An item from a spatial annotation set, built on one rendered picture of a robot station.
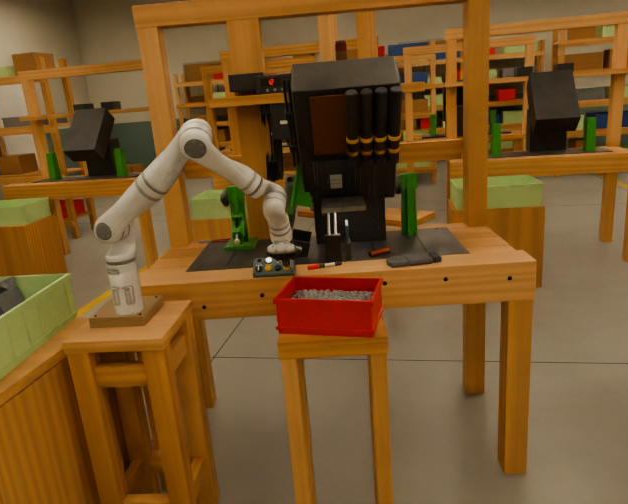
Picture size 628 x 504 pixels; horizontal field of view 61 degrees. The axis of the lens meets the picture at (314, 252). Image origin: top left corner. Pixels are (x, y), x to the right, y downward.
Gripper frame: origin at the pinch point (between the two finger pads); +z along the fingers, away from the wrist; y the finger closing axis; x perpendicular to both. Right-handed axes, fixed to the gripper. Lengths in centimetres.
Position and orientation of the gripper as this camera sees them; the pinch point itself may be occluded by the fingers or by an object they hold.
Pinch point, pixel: (286, 262)
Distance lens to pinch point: 192.4
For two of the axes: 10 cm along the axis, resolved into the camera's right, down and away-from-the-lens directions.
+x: 0.2, 7.8, -6.3
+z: 0.8, 6.2, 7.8
